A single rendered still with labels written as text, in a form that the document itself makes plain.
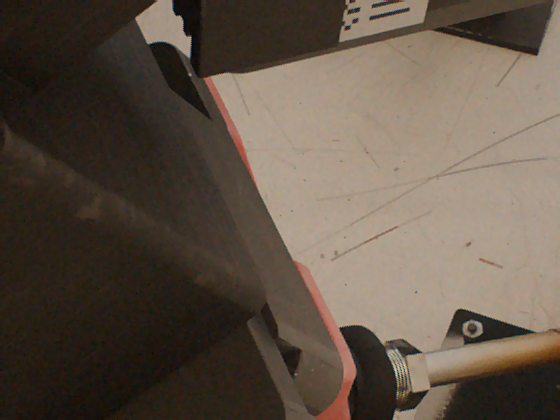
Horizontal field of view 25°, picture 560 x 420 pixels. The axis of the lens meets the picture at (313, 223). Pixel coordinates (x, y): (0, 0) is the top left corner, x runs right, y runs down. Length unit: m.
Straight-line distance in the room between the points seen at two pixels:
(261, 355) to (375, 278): 0.24
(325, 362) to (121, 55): 0.05
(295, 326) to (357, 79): 0.28
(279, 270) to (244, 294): 0.03
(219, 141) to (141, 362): 0.05
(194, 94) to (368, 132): 0.23
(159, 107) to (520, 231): 0.25
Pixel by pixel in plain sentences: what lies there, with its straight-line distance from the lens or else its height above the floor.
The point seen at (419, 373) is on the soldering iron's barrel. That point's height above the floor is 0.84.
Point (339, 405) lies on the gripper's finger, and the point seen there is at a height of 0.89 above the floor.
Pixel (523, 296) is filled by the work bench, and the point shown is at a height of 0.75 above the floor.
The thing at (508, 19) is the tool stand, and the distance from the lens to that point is 0.45.
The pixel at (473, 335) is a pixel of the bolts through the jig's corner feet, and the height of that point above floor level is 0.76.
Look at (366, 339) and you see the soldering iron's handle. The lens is 0.26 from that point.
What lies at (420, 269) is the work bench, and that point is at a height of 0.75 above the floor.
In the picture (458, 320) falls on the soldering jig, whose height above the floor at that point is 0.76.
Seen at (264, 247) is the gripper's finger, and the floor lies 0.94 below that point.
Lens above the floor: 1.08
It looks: 56 degrees down
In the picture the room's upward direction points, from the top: 4 degrees counter-clockwise
